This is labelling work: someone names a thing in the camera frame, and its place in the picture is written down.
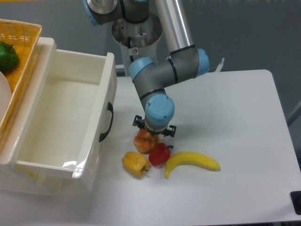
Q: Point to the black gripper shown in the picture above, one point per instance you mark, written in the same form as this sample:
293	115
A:
167	132

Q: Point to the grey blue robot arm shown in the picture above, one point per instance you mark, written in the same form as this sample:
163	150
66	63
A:
157	52

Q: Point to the red bell pepper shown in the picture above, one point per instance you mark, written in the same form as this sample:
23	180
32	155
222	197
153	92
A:
160	154

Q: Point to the yellow bell pepper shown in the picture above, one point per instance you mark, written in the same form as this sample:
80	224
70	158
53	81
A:
135	163

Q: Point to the yellow banana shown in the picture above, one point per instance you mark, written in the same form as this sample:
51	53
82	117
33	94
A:
190	158

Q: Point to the white open drawer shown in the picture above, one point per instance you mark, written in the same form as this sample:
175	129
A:
62	140

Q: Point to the white drawer cabinet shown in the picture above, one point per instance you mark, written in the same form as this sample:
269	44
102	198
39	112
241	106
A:
13	175

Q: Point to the white plate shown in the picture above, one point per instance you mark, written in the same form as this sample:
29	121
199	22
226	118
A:
5	95

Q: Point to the yellow woven basket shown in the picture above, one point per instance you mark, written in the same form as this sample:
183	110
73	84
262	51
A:
24	37

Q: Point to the green bell pepper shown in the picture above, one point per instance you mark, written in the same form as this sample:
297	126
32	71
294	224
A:
8	57

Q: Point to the black device at table edge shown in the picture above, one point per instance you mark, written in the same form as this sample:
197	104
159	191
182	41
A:
296	200

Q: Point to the black drawer handle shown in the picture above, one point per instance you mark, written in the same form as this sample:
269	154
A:
108	122

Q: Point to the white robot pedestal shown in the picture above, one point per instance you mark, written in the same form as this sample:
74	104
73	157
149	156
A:
137	40

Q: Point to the white bracket behind table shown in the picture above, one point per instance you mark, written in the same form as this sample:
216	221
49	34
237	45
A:
220	66

